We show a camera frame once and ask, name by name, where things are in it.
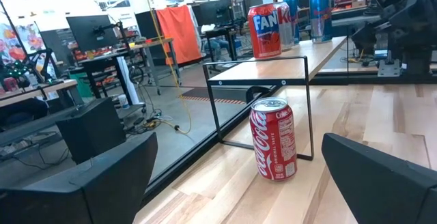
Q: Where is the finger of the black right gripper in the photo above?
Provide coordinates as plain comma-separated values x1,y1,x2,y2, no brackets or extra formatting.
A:
389,0,437,47
351,25,380,53

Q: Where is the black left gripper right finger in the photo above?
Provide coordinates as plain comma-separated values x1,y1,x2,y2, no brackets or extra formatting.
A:
322,132,437,224

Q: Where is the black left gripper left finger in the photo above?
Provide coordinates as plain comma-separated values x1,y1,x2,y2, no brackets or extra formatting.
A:
0,131,158,224

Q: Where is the teal Red Bull can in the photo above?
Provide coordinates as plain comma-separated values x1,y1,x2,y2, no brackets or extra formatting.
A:
282,0,301,46
309,0,333,44

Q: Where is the silver Diet Coke can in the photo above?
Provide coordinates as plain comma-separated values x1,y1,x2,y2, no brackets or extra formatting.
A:
274,1,295,51

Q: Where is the red Fanta strawberry soda can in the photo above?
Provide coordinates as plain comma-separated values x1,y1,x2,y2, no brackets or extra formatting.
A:
248,3,283,59

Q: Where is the red Coca-Cola can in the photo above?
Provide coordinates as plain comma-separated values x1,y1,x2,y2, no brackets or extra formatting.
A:
249,96,298,183

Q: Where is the person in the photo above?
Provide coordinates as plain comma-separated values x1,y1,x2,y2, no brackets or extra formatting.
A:
201,24,234,61

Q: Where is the black computer monitor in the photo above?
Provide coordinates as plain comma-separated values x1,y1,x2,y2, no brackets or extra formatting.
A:
192,0,236,27
66,14,119,53

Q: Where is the black floor mat striped edge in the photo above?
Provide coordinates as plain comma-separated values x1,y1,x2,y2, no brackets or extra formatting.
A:
180,86,252,105

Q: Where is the floral art poster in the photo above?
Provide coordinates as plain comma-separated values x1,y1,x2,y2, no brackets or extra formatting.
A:
0,21,47,63

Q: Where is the orange-red hanging cloth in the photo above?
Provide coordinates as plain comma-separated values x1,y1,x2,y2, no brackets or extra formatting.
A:
156,4,203,66

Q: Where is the black aluminium rig frame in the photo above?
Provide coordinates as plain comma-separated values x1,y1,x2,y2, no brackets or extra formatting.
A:
141,72,437,206

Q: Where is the wooden shelf black metal frame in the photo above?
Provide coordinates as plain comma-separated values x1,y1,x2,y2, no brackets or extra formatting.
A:
203,36,348,161

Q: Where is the yellow hanging power cable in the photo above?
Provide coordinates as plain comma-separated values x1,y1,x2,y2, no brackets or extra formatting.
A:
145,0,193,135

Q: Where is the wooden desk black frame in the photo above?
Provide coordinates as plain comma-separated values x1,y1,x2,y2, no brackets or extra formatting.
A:
76,36,182,106

